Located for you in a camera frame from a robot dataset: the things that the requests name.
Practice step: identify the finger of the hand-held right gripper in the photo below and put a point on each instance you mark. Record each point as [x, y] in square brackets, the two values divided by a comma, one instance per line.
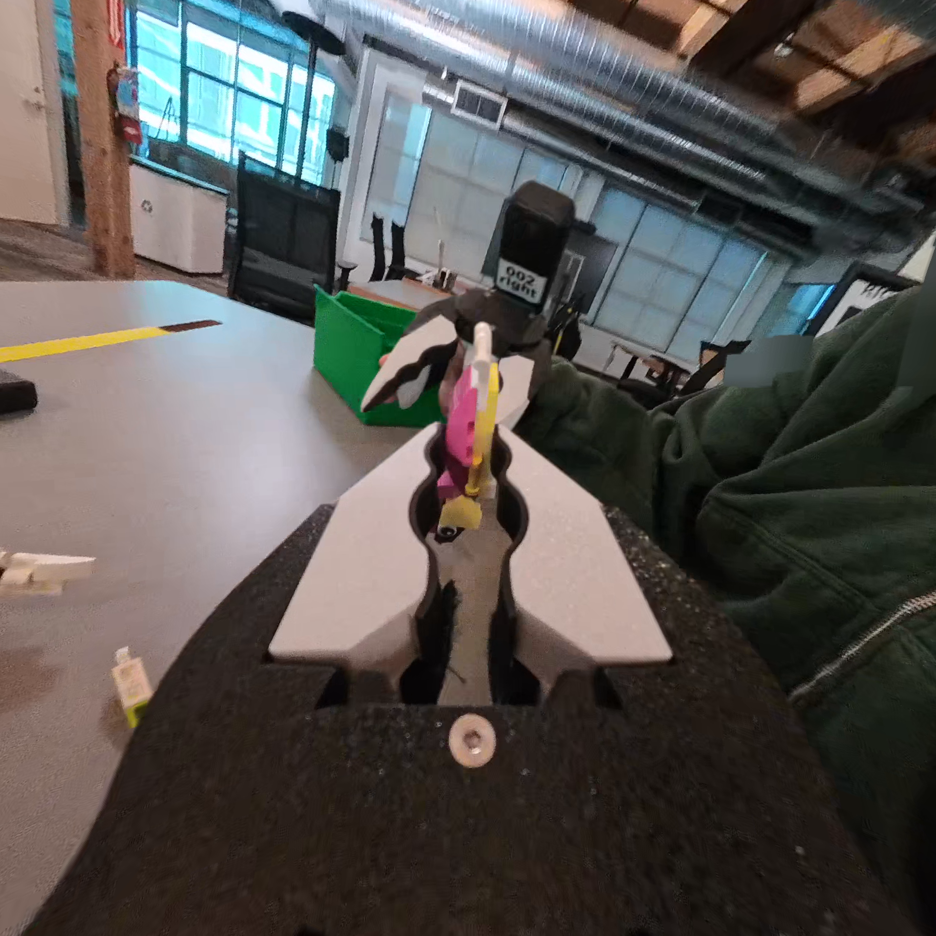
[409, 349]
[515, 387]

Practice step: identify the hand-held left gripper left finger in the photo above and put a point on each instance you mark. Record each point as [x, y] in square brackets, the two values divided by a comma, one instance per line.
[351, 578]

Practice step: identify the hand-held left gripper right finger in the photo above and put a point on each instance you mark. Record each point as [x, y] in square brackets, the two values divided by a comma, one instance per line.
[585, 585]

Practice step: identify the pink yellow lego parrot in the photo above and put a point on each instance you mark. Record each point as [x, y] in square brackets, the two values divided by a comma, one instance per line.
[461, 417]

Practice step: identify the lime white lego piece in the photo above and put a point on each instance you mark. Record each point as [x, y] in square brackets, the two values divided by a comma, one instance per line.
[131, 684]

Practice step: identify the person's right hand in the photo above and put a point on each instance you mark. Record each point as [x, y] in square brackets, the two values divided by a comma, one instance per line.
[450, 365]

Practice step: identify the green plastic bin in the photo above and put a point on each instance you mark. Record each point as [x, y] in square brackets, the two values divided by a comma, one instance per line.
[344, 344]

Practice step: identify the black meeting chair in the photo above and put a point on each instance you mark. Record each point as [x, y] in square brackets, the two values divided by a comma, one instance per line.
[398, 252]
[378, 248]

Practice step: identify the white vent grille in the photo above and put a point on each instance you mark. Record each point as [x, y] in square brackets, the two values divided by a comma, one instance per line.
[479, 104]

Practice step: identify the black mesh office chair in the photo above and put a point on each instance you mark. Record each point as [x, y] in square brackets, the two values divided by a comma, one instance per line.
[285, 234]

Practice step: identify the person's green jacket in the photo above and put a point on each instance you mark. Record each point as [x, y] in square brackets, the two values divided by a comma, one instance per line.
[819, 512]

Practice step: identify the white recycling cabinet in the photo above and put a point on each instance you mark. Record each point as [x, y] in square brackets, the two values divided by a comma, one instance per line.
[175, 219]

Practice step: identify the black floor lamp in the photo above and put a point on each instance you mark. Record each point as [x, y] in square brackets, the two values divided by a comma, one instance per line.
[314, 29]

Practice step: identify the large window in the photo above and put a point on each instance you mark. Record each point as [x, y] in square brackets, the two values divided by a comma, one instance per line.
[212, 102]

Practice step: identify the yellow tape strip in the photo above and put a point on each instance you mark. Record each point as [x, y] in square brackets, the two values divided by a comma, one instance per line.
[73, 342]

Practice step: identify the red fire extinguisher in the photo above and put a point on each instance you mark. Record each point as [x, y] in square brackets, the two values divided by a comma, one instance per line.
[126, 110]

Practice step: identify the black power strip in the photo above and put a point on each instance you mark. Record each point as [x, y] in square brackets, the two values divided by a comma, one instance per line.
[14, 391]

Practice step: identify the white door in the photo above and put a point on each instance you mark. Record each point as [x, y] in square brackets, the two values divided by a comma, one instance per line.
[25, 110]

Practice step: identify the black wall screen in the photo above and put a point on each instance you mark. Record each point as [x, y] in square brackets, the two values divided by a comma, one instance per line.
[596, 270]

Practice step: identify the silver air duct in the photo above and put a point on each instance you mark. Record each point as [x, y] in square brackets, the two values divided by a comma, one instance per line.
[585, 66]

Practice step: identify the black wall speaker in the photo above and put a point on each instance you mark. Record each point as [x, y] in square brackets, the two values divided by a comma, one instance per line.
[337, 142]

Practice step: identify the wooden post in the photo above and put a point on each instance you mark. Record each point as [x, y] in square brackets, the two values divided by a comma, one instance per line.
[102, 183]

